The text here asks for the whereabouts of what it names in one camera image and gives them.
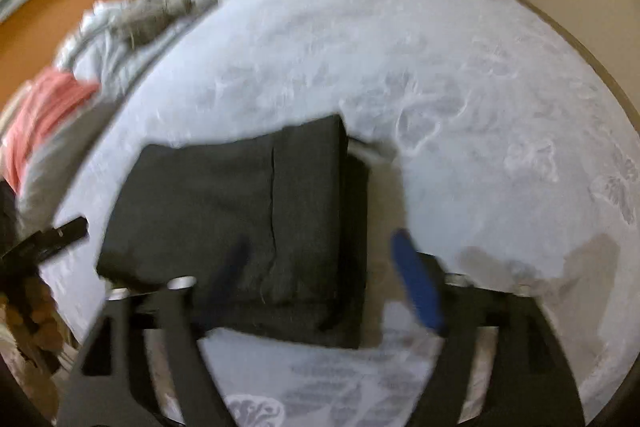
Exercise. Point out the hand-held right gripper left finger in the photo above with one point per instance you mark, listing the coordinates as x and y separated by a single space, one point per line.
232 267

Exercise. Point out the dark grey pants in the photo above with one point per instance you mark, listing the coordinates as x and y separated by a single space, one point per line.
210 207

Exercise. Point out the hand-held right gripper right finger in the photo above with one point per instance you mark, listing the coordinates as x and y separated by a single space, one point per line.
417 277

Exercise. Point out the crumpled grey garment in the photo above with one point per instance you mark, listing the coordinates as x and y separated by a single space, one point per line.
150 19

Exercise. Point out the pink cloth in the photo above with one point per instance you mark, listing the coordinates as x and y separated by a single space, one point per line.
45 117

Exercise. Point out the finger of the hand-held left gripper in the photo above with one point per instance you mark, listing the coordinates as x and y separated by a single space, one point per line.
60 237

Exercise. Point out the person's left hand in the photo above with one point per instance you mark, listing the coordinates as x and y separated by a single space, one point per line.
35 317

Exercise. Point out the bed with butterfly cover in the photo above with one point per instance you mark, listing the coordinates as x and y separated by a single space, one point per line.
400 57

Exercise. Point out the light grey quilt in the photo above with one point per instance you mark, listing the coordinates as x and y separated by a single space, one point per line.
110 62

